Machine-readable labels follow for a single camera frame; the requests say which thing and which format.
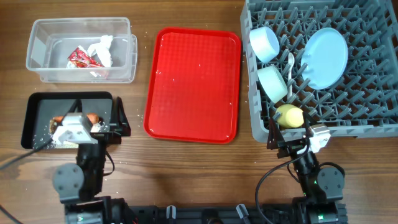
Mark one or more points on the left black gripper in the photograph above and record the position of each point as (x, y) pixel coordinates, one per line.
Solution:
(120, 126)

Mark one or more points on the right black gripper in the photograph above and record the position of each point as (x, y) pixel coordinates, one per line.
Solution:
(290, 145)

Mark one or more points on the orange carrot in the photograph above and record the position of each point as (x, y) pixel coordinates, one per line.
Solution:
(94, 118)

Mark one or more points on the yellow plastic cup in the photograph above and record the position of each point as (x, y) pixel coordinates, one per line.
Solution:
(290, 116)

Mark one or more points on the brown food lump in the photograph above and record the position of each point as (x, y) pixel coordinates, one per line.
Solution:
(52, 126)

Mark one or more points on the light green bowl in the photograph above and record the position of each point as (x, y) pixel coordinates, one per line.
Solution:
(272, 83)

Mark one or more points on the white tissue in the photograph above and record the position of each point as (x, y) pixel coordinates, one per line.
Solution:
(101, 49)

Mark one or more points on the white plastic spoon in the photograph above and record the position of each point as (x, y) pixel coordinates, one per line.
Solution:
(291, 61)

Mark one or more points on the large light blue plate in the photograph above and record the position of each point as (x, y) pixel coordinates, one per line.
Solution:
(324, 59)

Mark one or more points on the light blue bowl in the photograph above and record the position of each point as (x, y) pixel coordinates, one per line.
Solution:
(264, 43)

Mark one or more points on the red plastic tray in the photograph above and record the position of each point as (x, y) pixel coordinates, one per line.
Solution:
(193, 93)

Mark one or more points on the red snack wrapper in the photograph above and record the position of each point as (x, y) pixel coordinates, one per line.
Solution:
(79, 58)

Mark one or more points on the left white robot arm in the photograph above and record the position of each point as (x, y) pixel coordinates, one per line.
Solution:
(78, 184)

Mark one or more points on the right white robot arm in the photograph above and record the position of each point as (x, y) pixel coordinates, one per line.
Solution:
(322, 183)

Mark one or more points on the black waste tray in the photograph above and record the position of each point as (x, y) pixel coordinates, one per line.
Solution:
(42, 107)

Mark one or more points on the grey dishwasher rack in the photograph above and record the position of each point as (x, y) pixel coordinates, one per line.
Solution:
(363, 102)

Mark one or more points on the clear plastic bin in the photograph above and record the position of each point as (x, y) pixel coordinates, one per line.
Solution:
(52, 41)

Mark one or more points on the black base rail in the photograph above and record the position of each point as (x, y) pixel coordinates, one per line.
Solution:
(217, 214)

